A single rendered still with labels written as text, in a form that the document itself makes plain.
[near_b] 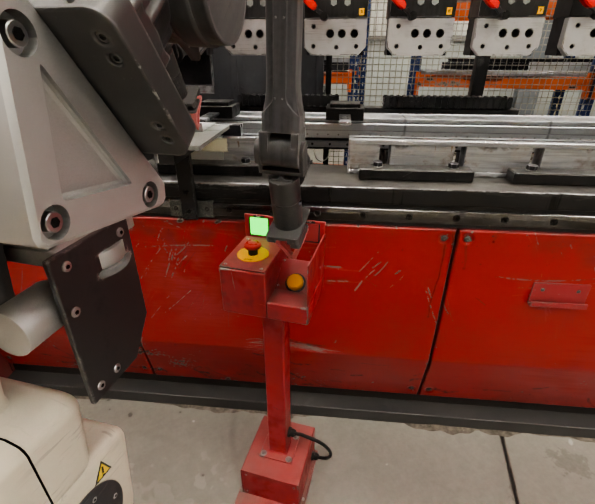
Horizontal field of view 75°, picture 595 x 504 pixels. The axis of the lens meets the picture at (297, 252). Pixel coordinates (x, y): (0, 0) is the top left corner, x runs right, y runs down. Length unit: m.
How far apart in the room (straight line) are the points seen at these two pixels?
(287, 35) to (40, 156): 0.48
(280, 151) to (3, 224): 0.50
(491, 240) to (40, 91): 1.07
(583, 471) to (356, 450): 0.72
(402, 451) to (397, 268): 0.65
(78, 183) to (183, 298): 1.08
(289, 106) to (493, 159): 0.71
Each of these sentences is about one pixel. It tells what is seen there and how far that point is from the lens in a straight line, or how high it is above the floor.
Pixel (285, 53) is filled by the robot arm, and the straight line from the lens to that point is 0.63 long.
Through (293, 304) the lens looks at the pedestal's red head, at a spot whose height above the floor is 0.70.
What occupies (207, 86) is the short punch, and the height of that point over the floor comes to 1.10.
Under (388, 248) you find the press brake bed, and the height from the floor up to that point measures 0.70.
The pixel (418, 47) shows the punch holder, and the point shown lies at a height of 1.19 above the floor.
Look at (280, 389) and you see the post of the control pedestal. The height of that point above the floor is 0.39.
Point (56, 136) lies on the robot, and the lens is 0.21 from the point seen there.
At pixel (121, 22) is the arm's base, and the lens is 0.19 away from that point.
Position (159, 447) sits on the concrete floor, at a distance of 1.54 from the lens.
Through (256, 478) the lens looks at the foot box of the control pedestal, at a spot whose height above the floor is 0.10.
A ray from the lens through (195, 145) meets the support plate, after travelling 0.93.
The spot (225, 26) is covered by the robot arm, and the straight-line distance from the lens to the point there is 0.31.
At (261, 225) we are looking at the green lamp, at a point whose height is 0.81.
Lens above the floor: 1.20
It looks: 28 degrees down
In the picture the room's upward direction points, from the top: straight up
